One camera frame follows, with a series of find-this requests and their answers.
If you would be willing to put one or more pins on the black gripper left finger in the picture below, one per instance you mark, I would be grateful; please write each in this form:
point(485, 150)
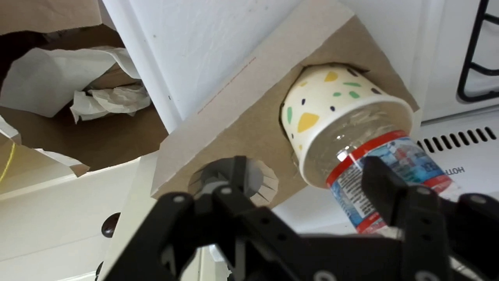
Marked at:
point(208, 239)

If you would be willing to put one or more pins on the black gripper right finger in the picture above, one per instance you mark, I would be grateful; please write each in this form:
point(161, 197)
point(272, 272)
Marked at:
point(446, 239)

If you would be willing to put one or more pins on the clear plastic bottle red label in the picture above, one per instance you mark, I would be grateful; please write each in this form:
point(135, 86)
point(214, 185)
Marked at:
point(353, 188)

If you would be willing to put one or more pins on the confetti print paper coffee cup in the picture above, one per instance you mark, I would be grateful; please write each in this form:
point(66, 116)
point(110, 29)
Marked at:
point(322, 110)

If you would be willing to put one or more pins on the brown cardboard cup carrier box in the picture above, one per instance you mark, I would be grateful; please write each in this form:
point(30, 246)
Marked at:
point(250, 125)

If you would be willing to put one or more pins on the black door latch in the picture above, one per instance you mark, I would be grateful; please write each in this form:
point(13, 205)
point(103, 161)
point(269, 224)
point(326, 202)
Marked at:
point(108, 224)

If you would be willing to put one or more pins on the brown paper bag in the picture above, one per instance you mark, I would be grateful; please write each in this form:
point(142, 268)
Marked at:
point(103, 146)

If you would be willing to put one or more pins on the white gas stove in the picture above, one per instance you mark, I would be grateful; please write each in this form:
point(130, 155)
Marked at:
point(446, 63)

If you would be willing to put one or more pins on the white paper sheet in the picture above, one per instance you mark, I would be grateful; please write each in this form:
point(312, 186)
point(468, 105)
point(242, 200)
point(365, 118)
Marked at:
point(47, 79)

